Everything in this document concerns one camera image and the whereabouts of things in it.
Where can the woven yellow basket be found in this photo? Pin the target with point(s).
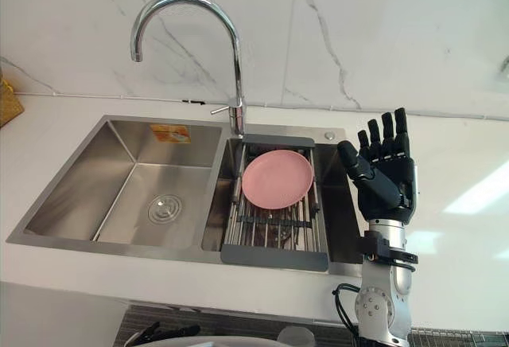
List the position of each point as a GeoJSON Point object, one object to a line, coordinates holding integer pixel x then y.
{"type": "Point", "coordinates": [7, 102]}

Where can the round metal sink drain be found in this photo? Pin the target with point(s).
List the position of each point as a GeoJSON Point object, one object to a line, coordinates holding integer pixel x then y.
{"type": "Point", "coordinates": [165, 208]}

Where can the stainless steel double sink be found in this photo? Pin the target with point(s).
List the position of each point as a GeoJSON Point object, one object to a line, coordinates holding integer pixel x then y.
{"type": "Point", "coordinates": [167, 188]}

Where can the pink plastic plate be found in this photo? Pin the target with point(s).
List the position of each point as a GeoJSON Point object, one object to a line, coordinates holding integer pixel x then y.
{"type": "Point", "coordinates": [277, 178]}

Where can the chrome gooseneck faucet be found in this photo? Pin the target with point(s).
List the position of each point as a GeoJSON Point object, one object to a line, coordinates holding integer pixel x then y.
{"type": "Point", "coordinates": [222, 56]}

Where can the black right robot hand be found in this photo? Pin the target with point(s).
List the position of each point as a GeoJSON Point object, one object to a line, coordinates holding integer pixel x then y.
{"type": "Point", "coordinates": [378, 188]}

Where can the grey metal sink drying rack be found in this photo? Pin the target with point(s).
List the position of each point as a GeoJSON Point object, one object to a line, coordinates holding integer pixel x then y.
{"type": "Point", "coordinates": [274, 223]}

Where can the round metal sink button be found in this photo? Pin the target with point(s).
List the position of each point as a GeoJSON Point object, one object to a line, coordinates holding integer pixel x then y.
{"type": "Point", "coordinates": [329, 135]}

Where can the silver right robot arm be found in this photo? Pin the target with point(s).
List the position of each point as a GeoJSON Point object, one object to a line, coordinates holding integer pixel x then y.
{"type": "Point", "coordinates": [381, 283]}

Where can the orange sticker label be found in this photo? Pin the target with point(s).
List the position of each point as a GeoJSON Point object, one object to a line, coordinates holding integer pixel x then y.
{"type": "Point", "coordinates": [171, 132]}

